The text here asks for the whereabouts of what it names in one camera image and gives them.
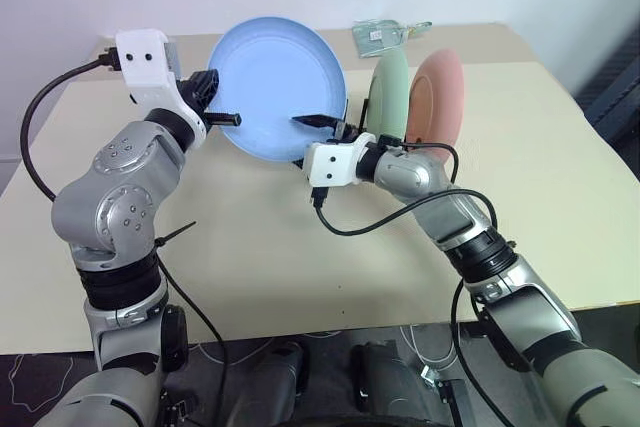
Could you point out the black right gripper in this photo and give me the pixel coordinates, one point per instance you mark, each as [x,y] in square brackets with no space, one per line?
[346,130]

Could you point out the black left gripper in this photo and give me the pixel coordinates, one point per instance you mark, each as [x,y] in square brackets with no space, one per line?
[202,89]

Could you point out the blue plate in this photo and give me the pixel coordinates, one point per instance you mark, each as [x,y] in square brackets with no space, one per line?
[280,82]

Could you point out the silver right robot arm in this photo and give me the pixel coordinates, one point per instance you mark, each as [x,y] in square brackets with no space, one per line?
[525,307]

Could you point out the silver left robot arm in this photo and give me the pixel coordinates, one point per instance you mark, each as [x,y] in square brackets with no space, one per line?
[120,197]

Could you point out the dark wooden dish rack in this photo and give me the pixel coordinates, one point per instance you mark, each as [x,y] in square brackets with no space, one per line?
[363,113]

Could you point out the green plate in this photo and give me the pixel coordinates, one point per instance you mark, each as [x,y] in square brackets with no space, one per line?
[390,92]

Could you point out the black zip tie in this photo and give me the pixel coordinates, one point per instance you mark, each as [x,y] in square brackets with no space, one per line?
[175,233]

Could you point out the clear plastic bag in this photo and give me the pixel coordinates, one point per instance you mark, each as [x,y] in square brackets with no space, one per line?
[382,37]

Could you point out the pink plate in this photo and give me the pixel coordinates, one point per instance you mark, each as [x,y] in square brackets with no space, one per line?
[437,97]

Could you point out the dark rounded shape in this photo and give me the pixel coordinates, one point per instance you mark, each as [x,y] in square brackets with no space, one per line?
[280,382]
[385,382]

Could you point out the dark furniture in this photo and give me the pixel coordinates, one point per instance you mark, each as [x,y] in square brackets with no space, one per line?
[612,97]

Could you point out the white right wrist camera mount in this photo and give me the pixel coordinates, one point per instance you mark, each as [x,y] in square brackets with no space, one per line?
[332,162]

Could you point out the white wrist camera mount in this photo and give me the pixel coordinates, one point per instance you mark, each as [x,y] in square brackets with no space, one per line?
[150,72]
[332,162]

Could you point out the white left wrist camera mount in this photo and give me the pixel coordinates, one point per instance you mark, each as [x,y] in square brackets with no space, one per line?
[150,72]

